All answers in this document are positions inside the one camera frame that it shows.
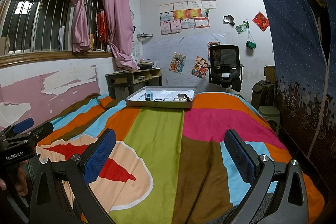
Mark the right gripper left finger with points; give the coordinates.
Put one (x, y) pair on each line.
(61, 188)

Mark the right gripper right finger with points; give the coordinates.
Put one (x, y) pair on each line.
(277, 192)

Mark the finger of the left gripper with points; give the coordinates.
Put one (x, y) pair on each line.
(18, 128)
(40, 132)

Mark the person's left hand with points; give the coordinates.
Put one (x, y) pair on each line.
(21, 181)

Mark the green plastic stool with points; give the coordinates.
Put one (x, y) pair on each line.
(272, 115)

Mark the wooden desk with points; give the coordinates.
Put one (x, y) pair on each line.
(131, 80)

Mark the colourful striped bedspread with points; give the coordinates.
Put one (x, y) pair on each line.
(168, 165)

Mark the grey shallow tray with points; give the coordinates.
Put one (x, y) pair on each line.
(163, 97)

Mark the pink curtain right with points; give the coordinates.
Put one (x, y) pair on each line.
(121, 32)

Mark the black office chair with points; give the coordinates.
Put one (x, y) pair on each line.
(225, 68)

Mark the cartoon poster left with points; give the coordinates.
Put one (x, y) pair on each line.
(177, 63)

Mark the cartoon family poster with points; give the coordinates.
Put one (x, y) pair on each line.
(200, 67)

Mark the green small hanging purse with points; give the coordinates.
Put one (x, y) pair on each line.
(250, 42)

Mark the red paper square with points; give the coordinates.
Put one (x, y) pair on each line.
(261, 21)

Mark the blue dotted curtain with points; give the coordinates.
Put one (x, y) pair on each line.
(303, 36)

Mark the certificates on wall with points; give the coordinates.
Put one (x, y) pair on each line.
(178, 16)

